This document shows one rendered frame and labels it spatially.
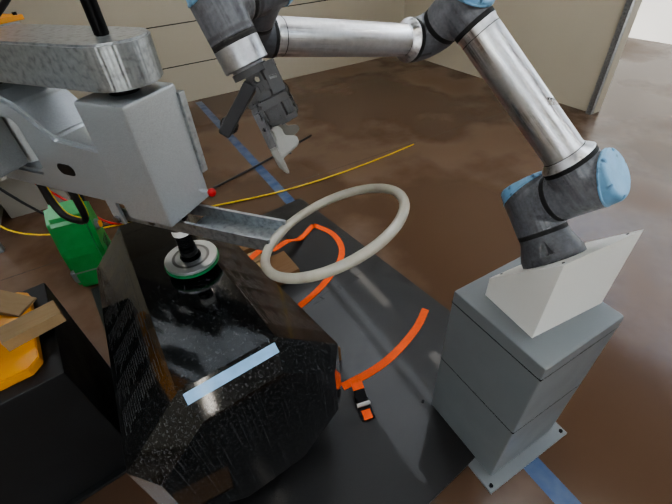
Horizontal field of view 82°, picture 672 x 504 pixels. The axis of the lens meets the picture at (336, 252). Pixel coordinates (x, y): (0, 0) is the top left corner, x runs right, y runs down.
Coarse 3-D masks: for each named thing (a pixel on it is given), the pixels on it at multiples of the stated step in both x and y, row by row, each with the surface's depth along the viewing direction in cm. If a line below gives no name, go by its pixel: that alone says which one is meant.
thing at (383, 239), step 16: (336, 192) 137; (352, 192) 134; (368, 192) 131; (384, 192) 125; (400, 192) 115; (304, 208) 138; (320, 208) 139; (400, 208) 107; (288, 224) 134; (400, 224) 102; (272, 240) 128; (384, 240) 99; (352, 256) 97; (368, 256) 98; (272, 272) 109; (304, 272) 101; (320, 272) 98; (336, 272) 98
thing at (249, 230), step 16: (208, 208) 144; (224, 208) 142; (176, 224) 139; (192, 224) 136; (208, 224) 143; (224, 224) 142; (240, 224) 141; (256, 224) 139; (272, 224) 136; (224, 240) 134; (240, 240) 130; (256, 240) 127
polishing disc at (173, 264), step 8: (200, 240) 168; (176, 248) 164; (200, 248) 163; (208, 248) 163; (216, 248) 163; (168, 256) 161; (176, 256) 160; (200, 256) 159; (208, 256) 159; (216, 256) 160; (168, 264) 157; (176, 264) 156; (184, 264) 156; (192, 264) 156; (200, 264) 156; (208, 264) 155; (176, 272) 153; (184, 272) 153; (192, 272) 152
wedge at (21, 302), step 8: (0, 296) 161; (8, 296) 162; (16, 296) 162; (24, 296) 163; (0, 304) 159; (8, 304) 159; (16, 304) 160; (24, 304) 160; (0, 312) 157; (8, 312) 157; (16, 312) 157
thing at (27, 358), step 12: (24, 312) 159; (0, 324) 154; (0, 348) 145; (24, 348) 145; (36, 348) 145; (0, 360) 141; (12, 360) 141; (24, 360) 140; (36, 360) 141; (0, 372) 137; (12, 372) 137; (24, 372) 137; (0, 384) 134; (12, 384) 137
